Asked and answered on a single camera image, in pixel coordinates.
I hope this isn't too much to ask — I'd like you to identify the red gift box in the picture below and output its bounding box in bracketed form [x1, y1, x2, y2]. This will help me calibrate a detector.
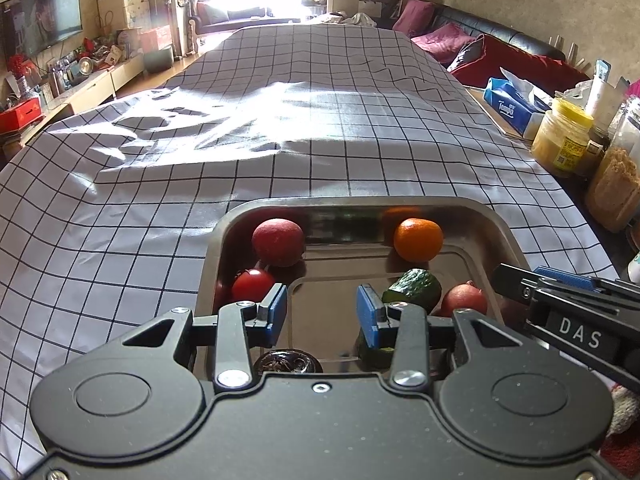
[137, 27, 174, 52]

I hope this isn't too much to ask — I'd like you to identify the flat purple cushion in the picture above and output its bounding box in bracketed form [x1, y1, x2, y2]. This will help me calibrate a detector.
[412, 22, 476, 54]

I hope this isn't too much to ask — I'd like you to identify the dark round fruit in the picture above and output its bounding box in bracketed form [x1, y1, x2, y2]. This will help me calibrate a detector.
[252, 349, 324, 374]

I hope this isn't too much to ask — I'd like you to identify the black leather sofa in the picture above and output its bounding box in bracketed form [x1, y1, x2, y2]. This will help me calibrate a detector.
[394, 0, 567, 63]

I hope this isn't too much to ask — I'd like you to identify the dark chaise lounge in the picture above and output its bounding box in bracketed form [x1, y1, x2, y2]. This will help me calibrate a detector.
[192, 0, 294, 37]

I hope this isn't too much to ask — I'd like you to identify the white bottle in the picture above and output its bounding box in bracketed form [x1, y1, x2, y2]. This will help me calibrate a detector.
[584, 59, 629, 122]

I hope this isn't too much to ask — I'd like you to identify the flat red box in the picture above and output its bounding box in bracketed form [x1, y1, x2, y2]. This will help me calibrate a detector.
[0, 98, 42, 134]

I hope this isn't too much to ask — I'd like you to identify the orange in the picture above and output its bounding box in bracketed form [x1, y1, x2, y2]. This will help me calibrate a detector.
[393, 217, 444, 263]

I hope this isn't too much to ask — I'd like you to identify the dark round bin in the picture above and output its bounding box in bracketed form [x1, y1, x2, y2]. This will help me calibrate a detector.
[144, 45, 175, 74]

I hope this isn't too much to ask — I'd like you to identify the black grey cushion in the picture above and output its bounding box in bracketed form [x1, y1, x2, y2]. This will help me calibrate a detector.
[447, 38, 486, 74]

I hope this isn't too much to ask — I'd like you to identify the low television console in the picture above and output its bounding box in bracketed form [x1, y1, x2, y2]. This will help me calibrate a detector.
[0, 54, 146, 162]

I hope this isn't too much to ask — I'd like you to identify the grey checked tablecloth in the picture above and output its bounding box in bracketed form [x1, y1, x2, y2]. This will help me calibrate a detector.
[0, 24, 624, 480]

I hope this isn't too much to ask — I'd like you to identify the red white fuzzy clothing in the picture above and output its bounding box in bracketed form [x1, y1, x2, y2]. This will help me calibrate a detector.
[600, 385, 640, 478]

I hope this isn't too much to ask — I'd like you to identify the red tomato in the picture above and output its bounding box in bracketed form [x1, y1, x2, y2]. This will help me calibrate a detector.
[230, 268, 277, 304]

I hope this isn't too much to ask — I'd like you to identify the red apple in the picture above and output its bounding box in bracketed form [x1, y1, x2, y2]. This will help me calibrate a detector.
[251, 218, 306, 268]

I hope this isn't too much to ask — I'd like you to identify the jar with brown contents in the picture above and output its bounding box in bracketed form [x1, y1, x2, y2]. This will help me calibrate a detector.
[584, 147, 640, 232]

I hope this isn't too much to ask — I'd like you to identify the upright purple cushion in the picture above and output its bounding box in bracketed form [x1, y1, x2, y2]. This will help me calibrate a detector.
[392, 0, 435, 36]

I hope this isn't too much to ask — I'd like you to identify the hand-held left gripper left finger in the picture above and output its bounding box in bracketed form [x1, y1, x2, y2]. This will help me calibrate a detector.
[121, 283, 289, 394]

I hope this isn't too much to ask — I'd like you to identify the red flower bouquet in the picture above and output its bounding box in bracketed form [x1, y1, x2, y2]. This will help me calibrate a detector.
[7, 54, 34, 79]

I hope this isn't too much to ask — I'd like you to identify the flat screen television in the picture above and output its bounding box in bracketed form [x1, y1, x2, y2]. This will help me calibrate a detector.
[0, 0, 83, 59]

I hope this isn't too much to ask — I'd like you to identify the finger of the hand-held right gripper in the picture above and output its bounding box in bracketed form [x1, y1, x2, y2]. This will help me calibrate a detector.
[492, 263, 539, 312]
[533, 266, 640, 298]

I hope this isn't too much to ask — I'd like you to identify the blue tissue pack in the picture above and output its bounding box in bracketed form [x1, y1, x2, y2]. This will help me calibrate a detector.
[483, 77, 552, 140]

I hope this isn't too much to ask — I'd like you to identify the white cabinet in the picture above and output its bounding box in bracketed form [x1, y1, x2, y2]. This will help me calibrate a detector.
[97, 0, 151, 29]

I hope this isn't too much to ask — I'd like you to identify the yellow lid jar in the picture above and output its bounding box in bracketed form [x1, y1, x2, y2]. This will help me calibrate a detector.
[530, 98, 595, 177]

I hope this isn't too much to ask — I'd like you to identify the red blanket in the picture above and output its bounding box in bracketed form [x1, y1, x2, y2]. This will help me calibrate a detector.
[447, 34, 591, 97]

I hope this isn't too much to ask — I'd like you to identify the large cucumber piece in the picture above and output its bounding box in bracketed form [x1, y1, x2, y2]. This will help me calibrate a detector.
[382, 268, 443, 314]

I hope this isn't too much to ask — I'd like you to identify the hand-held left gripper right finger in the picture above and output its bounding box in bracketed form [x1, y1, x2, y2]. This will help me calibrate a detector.
[356, 283, 528, 390]

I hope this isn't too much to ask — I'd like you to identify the metal tray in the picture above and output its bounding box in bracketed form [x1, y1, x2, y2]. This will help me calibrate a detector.
[196, 197, 531, 376]

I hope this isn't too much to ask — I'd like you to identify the small red fruit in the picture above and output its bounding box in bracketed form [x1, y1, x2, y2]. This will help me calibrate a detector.
[439, 282, 489, 317]

